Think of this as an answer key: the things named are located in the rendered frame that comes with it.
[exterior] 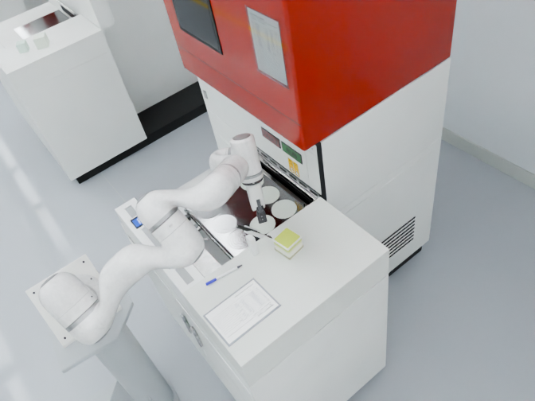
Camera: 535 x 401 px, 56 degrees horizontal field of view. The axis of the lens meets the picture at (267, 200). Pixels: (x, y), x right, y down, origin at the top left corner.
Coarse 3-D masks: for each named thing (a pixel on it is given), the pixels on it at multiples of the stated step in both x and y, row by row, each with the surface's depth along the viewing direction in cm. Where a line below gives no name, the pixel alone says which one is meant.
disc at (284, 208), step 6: (276, 204) 202; (282, 204) 201; (288, 204) 201; (294, 204) 200; (276, 210) 200; (282, 210) 199; (288, 210) 199; (294, 210) 198; (276, 216) 198; (282, 216) 197; (288, 216) 197
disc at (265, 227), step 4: (256, 216) 199; (268, 216) 198; (252, 220) 198; (256, 220) 198; (268, 220) 197; (272, 220) 196; (252, 224) 197; (256, 224) 196; (260, 224) 196; (264, 224) 196; (268, 224) 195; (272, 224) 195; (256, 228) 195; (260, 228) 194; (264, 228) 194; (268, 228) 194; (272, 228) 194; (260, 232) 193; (264, 232) 193
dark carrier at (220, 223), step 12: (264, 180) 212; (240, 192) 210; (228, 204) 206; (240, 204) 205; (300, 204) 200; (204, 216) 204; (216, 216) 202; (228, 216) 202; (240, 216) 201; (252, 216) 199; (216, 228) 198; (228, 228) 197; (228, 240) 193; (240, 240) 192
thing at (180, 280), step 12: (132, 204) 206; (120, 216) 202; (132, 216) 202; (132, 228) 197; (144, 228) 196; (144, 240) 191; (156, 240) 191; (192, 264) 180; (168, 276) 178; (180, 276) 178; (192, 276) 177; (180, 288) 174
